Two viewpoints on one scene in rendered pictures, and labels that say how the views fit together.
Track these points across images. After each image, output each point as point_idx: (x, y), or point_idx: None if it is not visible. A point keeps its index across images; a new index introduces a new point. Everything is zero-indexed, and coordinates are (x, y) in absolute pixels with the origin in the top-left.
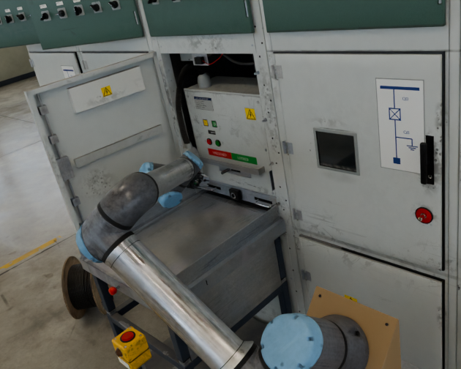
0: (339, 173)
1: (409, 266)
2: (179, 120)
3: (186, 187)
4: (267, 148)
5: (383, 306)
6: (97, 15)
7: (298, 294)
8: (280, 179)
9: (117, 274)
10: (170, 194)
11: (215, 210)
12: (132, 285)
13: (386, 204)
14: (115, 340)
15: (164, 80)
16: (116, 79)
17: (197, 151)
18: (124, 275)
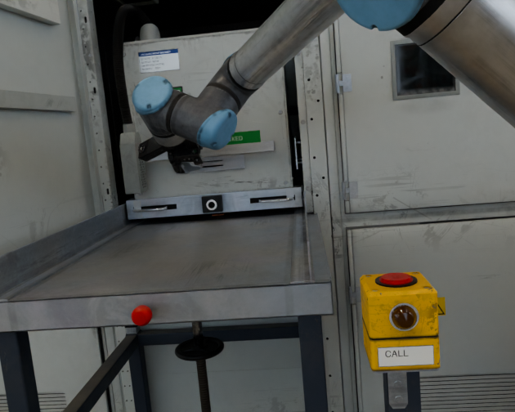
0: (428, 99)
1: None
2: (122, 81)
3: (114, 210)
4: (284, 108)
5: (485, 289)
6: None
7: (331, 342)
8: (316, 145)
9: (481, 21)
10: (230, 111)
11: (191, 227)
12: None
13: (497, 125)
14: (381, 290)
15: (82, 25)
16: None
17: (141, 141)
18: (510, 15)
